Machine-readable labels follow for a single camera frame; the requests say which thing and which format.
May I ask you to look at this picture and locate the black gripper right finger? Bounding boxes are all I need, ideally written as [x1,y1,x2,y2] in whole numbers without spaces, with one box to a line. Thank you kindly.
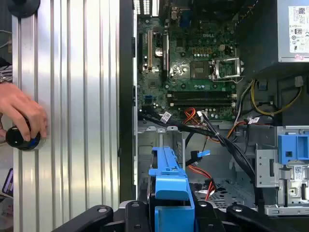
[195,202,293,232]

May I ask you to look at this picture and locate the green motherboard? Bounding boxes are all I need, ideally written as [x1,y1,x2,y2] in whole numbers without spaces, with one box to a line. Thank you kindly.
[137,16,239,123]

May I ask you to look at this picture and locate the orange red wires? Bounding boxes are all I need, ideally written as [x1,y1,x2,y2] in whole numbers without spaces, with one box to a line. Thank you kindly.
[183,107,197,124]

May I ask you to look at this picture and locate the blue plastic drive latch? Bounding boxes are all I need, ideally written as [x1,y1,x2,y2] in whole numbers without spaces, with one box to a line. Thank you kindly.
[277,131,309,165]

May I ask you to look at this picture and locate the black round foot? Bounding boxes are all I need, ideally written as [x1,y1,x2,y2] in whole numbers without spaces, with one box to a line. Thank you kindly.
[7,0,41,19]

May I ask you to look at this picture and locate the silver drive cage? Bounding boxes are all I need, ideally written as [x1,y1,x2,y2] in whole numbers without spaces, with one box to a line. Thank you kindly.
[255,143,309,216]

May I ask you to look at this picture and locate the black wire bundle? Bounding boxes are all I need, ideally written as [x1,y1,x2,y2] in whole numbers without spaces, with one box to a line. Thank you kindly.
[139,111,265,212]

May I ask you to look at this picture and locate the RAM slot white latches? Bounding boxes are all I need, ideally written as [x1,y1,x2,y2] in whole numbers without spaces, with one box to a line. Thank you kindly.
[169,102,237,107]
[169,94,237,99]

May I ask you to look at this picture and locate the silver power supply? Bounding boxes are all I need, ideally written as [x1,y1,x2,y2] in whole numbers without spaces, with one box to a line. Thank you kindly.
[276,0,309,64]

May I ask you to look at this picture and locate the black data wire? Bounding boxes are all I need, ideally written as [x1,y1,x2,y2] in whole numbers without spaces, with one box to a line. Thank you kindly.
[190,149,211,167]

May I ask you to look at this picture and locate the metal socket cover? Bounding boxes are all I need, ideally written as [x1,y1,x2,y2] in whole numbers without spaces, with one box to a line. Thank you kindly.
[211,57,242,82]

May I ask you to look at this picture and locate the red yellow power wire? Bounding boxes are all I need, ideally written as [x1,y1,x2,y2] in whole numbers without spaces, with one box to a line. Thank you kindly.
[187,165,218,202]

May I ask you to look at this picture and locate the black expansion slot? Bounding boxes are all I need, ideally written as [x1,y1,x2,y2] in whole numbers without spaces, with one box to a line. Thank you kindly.
[162,32,170,78]

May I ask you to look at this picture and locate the silver metal disk bay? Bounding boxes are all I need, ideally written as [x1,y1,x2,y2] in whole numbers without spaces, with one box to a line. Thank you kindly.
[137,125,187,203]

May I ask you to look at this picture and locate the person's bare hand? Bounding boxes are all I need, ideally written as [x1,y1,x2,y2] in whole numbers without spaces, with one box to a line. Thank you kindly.
[0,83,48,143]

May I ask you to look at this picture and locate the CPU socket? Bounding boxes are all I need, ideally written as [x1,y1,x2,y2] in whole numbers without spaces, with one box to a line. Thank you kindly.
[189,60,213,80]

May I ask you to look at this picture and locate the orange yellow wire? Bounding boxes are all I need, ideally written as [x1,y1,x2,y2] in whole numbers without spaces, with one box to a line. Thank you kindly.
[226,120,250,144]

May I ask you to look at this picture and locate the yellow black supply wires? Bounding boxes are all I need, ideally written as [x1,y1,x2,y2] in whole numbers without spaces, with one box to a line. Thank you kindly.
[250,76,304,116]

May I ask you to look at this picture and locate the hard disk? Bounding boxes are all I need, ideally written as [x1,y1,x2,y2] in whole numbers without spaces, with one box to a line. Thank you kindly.
[148,146,196,232]

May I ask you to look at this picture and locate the round black tool blue ring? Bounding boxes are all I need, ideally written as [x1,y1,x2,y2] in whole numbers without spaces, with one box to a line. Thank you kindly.
[5,118,42,152]

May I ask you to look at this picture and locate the black PC case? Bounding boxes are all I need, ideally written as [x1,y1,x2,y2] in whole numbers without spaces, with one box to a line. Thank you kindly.
[119,0,309,232]

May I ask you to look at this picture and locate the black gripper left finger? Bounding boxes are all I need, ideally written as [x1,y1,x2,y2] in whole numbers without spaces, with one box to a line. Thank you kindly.
[52,200,151,232]

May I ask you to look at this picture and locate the beige expansion slot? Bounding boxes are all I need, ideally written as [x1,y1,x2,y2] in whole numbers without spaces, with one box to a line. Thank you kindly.
[147,29,153,73]

